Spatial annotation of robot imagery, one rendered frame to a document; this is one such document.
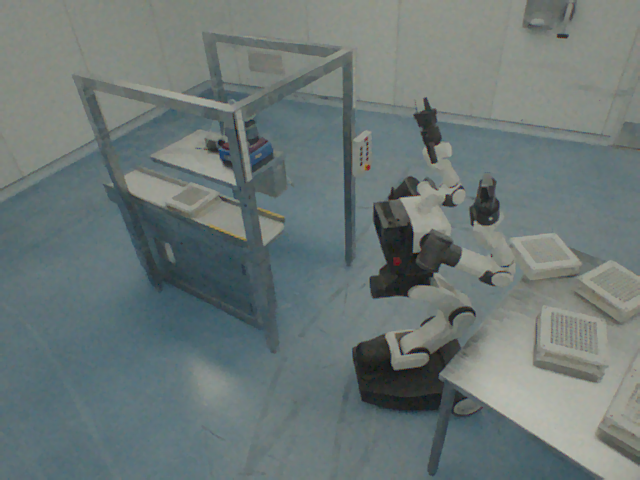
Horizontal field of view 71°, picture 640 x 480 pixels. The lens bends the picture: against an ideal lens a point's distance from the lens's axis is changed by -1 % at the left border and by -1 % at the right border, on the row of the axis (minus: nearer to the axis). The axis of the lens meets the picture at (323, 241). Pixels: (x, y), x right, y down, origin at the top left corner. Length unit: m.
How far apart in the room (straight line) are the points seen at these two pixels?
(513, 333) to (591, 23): 3.95
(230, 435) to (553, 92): 4.66
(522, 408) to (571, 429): 0.16
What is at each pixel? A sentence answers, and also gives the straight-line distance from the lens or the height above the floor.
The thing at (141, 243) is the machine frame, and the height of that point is 0.47.
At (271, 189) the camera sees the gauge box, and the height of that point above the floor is 1.06.
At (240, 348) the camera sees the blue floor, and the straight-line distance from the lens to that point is 3.08.
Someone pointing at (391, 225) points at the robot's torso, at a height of 1.22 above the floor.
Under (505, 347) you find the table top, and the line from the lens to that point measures 2.04.
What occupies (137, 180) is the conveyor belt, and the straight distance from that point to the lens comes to 3.39.
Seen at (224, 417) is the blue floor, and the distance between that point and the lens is 2.81.
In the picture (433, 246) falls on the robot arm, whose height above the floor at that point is 1.21.
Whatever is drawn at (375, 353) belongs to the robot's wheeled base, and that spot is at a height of 0.34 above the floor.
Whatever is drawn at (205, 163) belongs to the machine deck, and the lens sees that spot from 2.44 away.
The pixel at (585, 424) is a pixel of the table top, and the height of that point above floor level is 0.83.
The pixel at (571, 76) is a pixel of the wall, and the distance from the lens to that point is 5.63.
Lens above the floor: 2.34
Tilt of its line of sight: 38 degrees down
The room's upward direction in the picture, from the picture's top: 3 degrees counter-clockwise
